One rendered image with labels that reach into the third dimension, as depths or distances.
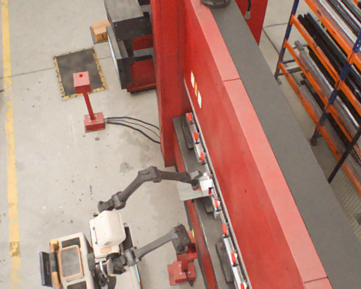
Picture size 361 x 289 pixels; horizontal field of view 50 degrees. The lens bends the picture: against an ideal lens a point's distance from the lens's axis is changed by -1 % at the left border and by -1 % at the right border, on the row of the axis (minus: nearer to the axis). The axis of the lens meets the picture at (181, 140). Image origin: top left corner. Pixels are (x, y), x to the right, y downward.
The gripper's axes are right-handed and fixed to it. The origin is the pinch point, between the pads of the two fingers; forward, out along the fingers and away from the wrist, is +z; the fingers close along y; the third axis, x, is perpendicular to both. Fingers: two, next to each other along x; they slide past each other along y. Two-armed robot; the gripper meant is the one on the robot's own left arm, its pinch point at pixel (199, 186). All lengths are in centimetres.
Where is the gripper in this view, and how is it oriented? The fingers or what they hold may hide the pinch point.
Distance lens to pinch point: 314.3
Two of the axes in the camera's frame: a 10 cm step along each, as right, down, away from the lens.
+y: -2.3, -7.9, 5.6
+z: 4.5, 4.2, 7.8
